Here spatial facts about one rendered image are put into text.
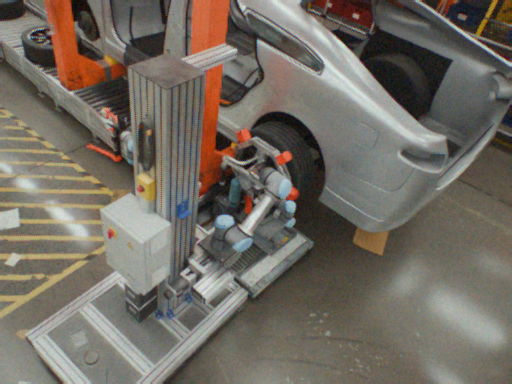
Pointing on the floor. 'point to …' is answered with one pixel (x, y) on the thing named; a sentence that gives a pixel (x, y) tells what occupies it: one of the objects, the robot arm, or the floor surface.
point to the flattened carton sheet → (375, 241)
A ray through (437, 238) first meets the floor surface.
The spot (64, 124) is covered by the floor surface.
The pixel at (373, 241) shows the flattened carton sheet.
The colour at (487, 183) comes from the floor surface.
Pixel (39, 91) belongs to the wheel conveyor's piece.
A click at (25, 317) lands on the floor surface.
